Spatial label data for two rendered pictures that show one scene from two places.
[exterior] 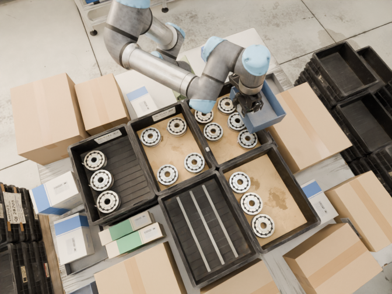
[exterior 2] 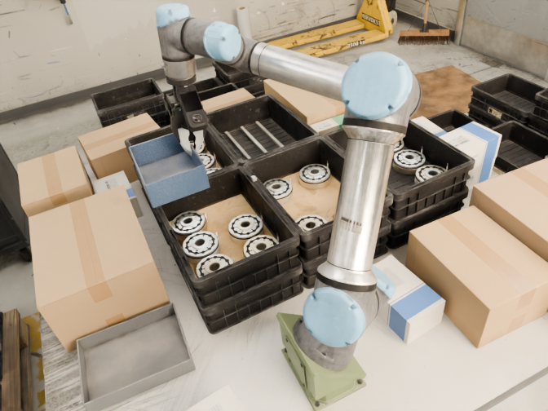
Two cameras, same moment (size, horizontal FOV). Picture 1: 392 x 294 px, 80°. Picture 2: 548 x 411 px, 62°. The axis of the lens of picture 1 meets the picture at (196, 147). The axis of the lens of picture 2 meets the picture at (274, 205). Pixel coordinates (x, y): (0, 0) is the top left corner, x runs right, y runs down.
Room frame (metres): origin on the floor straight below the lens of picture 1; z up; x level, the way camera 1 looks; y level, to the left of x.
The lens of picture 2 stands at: (1.48, 0.05, 1.75)
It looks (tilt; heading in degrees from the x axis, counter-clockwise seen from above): 40 degrees down; 183
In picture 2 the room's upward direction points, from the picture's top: 8 degrees counter-clockwise
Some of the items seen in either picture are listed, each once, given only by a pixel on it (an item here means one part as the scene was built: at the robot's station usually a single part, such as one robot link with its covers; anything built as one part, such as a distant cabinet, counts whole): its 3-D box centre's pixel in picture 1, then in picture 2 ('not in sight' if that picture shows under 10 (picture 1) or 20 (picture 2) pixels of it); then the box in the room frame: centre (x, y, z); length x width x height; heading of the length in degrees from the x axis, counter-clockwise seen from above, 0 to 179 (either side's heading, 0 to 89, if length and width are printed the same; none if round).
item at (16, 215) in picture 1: (14, 207); not in sight; (0.16, 1.18, 0.41); 0.31 x 0.02 x 0.16; 23
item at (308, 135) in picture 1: (296, 130); (98, 261); (0.52, -0.55, 0.80); 0.40 x 0.30 x 0.20; 24
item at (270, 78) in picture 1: (260, 93); (134, 354); (0.80, -0.40, 0.73); 0.27 x 0.20 x 0.05; 111
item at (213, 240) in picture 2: (237, 121); (200, 244); (0.55, -0.22, 0.86); 0.10 x 0.10 x 0.01
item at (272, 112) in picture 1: (256, 104); (168, 166); (0.50, -0.26, 1.10); 0.20 x 0.15 x 0.07; 23
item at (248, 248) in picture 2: (203, 114); (261, 248); (0.59, -0.04, 0.86); 0.10 x 0.10 x 0.01
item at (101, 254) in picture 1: (82, 238); not in sight; (-0.03, 0.57, 0.73); 0.27 x 0.20 x 0.05; 24
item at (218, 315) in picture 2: not in sight; (230, 258); (0.52, -0.15, 0.76); 0.40 x 0.30 x 0.12; 25
